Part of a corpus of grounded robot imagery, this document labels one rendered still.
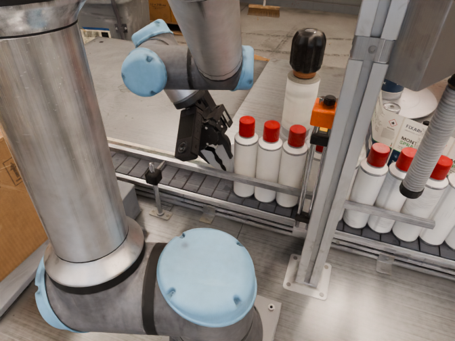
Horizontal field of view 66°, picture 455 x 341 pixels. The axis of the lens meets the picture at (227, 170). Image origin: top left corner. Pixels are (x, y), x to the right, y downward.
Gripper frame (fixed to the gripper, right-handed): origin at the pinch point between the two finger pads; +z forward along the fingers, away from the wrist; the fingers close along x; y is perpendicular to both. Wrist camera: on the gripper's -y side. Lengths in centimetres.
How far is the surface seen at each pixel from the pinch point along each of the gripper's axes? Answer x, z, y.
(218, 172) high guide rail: -0.6, -2.9, -3.7
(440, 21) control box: -46, -23, -18
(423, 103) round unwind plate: -38, 27, 57
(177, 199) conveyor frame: 15.3, 2.1, -4.1
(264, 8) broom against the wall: 123, 26, 400
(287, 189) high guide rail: -14.0, 4.9, -3.8
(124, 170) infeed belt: 26.5, -9.0, -2.4
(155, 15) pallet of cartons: 204, -33, 298
